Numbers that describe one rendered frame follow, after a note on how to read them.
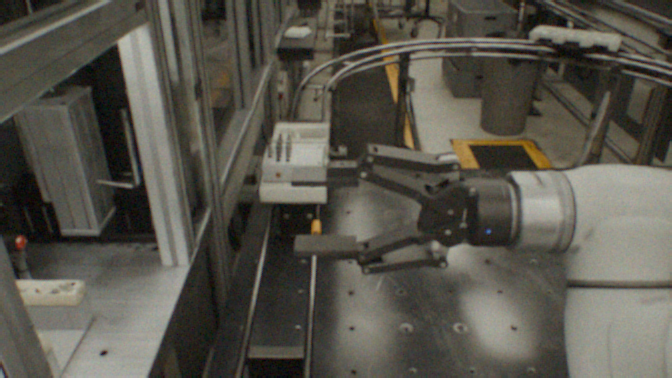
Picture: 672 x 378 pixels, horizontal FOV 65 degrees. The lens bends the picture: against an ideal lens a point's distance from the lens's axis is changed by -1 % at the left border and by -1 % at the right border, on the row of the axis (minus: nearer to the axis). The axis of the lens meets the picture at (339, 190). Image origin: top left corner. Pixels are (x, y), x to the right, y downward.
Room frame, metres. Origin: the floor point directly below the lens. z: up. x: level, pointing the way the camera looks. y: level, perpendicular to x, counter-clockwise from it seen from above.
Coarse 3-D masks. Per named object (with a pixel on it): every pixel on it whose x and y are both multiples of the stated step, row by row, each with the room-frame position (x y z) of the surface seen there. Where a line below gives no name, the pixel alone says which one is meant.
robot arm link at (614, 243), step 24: (576, 168) 0.51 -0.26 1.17; (600, 168) 0.50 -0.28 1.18; (624, 168) 0.50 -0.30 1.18; (648, 168) 0.50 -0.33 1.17; (576, 192) 0.47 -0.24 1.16; (600, 192) 0.47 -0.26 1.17; (624, 192) 0.46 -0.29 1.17; (648, 192) 0.46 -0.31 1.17; (576, 216) 0.45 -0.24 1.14; (600, 216) 0.45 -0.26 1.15; (624, 216) 0.45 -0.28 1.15; (648, 216) 0.45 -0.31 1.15; (576, 240) 0.45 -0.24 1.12; (600, 240) 0.44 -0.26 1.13; (624, 240) 0.43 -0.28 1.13; (648, 240) 0.43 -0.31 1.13; (576, 264) 0.45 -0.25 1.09; (600, 264) 0.43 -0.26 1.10; (624, 264) 0.42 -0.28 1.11; (648, 264) 0.42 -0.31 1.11
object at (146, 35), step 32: (160, 32) 0.72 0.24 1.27; (128, 64) 0.68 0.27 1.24; (128, 96) 0.68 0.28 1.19; (160, 96) 0.68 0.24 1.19; (160, 128) 0.68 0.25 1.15; (160, 160) 0.68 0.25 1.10; (160, 224) 0.68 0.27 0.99; (0, 256) 0.30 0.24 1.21; (0, 320) 0.28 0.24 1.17; (0, 352) 0.27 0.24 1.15; (32, 352) 0.29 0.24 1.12
